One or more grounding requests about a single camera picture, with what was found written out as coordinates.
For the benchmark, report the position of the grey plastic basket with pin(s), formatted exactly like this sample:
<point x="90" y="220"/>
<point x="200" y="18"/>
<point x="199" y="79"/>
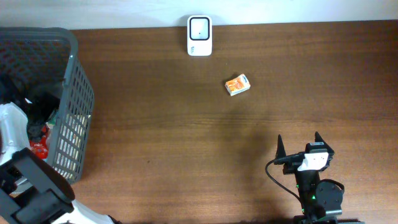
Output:
<point x="47" y="59"/>

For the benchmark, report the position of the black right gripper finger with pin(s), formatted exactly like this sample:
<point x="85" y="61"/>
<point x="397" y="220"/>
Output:
<point x="280" y="152"/>
<point x="318" y="138"/>

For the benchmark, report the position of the red snack bag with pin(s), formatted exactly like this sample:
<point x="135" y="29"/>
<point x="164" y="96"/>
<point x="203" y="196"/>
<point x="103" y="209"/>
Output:
<point x="40" y="147"/>

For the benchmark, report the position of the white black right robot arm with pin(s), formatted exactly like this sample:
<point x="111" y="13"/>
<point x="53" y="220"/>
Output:
<point x="320" y="199"/>

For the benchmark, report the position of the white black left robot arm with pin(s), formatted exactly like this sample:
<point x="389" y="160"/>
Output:
<point x="31" y="190"/>

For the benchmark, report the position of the white barcode scanner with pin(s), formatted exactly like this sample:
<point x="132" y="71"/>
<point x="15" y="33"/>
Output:
<point x="199" y="36"/>

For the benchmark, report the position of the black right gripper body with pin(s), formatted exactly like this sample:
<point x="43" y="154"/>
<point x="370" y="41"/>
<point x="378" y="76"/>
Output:
<point x="291" y="168"/>

